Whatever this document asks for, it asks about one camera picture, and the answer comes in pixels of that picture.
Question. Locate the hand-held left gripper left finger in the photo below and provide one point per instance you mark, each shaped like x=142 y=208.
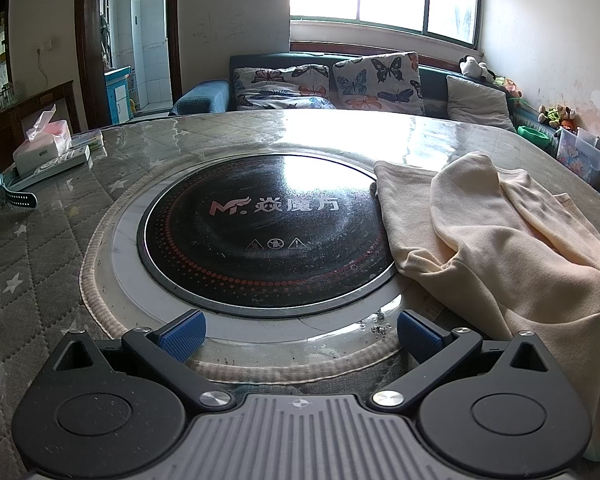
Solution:
x=182 y=335

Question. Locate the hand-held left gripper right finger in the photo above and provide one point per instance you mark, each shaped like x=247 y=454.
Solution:
x=420 y=337

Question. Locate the cream knit garment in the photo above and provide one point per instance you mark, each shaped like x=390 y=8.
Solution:
x=505 y=260

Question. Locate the round black induction cooktop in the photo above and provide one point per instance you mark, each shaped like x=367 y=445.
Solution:
x=260 y=260

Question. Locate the grey star quilted table cover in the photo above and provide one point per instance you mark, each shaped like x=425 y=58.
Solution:
x=40 y=240

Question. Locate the black wristwatch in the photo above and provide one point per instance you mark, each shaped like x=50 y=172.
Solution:
x=22 y=198

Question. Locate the white remote control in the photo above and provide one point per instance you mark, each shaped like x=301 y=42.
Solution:
x=55 y=165

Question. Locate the flat clear box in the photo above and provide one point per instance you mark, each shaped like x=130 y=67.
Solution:
x=87 y=139

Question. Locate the white tissue box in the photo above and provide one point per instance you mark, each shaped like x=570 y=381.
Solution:
x=40 y=152

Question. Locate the green bowl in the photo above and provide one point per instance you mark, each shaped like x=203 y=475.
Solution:
x=532 y=135

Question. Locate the clear plastic storage box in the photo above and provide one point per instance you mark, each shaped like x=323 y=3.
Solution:
x=580 y=160

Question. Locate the teal sofa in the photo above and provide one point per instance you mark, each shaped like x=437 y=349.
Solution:
x=205 y=95

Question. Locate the grey cushion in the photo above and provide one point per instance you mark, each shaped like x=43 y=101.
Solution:
x=477 y=102

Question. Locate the blue cabinet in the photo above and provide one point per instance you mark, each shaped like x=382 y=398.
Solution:
x=117 y=95

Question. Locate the square butterfly print pillow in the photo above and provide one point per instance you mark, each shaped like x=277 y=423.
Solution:
x=375 y=82

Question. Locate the brown plush toy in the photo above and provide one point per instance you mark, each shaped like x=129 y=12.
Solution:
x=555 y=115

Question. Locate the pink green plush toy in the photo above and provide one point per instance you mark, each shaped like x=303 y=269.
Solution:
x=509 y=86

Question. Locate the flat butterfly print pillow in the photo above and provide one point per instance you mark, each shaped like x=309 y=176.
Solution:
x=280 y=85

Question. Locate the dark wooden sideboard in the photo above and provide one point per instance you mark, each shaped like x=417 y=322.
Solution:
x=60 y=95

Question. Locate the panda plush toy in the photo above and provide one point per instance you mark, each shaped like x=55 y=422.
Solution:
x=472 y=66

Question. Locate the dark wooden door frame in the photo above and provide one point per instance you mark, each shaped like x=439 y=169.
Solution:
x=87 y=60

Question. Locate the white wall socket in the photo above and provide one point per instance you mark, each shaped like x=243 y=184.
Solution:
x=44 y=48

